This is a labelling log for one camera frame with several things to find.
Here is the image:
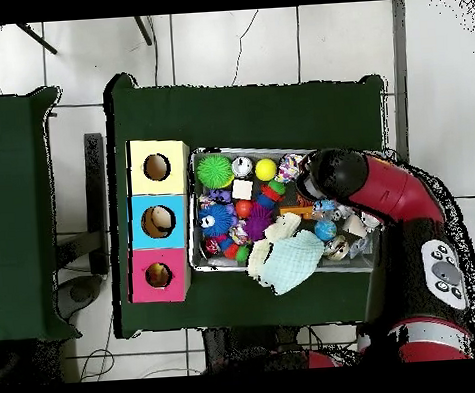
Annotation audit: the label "pale yellow cloth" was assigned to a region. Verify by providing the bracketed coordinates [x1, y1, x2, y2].
[244, 212, 307, 281]

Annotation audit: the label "mint green cloth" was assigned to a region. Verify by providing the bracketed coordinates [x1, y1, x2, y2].
[255, 228, 329, 297]

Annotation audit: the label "wooden box three holes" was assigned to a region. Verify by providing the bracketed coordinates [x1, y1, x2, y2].
[121, 136, 200, 306]

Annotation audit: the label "pale wooden cube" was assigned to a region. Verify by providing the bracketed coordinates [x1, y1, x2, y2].
[230, 178, 256, 202]

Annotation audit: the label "small silver can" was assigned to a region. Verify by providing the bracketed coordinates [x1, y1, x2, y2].
[230, 154, 255, 180]

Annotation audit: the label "purple spiky toy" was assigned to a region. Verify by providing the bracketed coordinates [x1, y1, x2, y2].
[241, 202, 276, 243]

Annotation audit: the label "dark blue spiky ball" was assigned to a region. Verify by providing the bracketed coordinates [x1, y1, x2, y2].
[196, 203, 236, 239]

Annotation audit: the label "plain green spiky ball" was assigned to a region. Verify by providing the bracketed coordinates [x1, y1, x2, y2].
[194, 152, 236, 192]

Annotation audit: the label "yellow ball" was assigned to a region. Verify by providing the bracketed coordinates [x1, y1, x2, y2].
[254, 157, 279, 182]

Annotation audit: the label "colourful patterned cloth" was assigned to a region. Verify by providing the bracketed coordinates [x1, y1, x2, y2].
[274, 152, 307, 183]

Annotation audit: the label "blue globe ball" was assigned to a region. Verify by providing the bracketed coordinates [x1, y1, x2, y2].
[314, 218, 338, 244]

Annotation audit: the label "black flat panel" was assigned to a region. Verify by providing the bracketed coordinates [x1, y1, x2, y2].
[82, 132, 113, 277]

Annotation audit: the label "black tripod leg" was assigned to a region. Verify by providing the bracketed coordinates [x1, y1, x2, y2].
[16, 20, 58, 58]
[133, 14, 153, 47]

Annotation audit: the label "dark green side table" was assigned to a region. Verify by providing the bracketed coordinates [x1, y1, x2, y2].
[0, 85, 79, 344]

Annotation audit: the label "shallow wire mesh bin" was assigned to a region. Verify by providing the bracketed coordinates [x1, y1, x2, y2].
[183, 139, 387, 284]

